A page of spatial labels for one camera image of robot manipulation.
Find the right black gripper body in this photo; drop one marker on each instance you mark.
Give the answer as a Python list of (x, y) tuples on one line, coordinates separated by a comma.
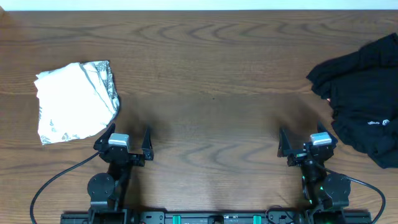
[(299, 158)]

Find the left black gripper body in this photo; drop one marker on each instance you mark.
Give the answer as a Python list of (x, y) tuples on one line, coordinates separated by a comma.
[(137, 162)]

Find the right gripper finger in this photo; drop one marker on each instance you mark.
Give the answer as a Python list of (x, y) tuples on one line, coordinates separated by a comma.
[(285, 147), (321, 128)]

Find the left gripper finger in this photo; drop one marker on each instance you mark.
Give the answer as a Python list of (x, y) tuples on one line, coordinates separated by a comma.
[(101, 144), (147, 146)]

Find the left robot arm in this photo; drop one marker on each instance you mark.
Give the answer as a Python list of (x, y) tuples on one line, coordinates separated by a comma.
[(108, 189)]

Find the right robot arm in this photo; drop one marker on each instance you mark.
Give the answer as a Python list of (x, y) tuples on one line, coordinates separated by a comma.
[(327, 192)]

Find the white patterned folded cloth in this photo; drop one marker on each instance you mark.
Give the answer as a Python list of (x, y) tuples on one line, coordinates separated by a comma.
[(76, 101)]

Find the black clothes pile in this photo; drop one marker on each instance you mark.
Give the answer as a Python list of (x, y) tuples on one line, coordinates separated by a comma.
[(362, 87)]

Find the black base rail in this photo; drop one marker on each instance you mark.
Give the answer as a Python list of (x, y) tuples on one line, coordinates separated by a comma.
[(270, 216)]

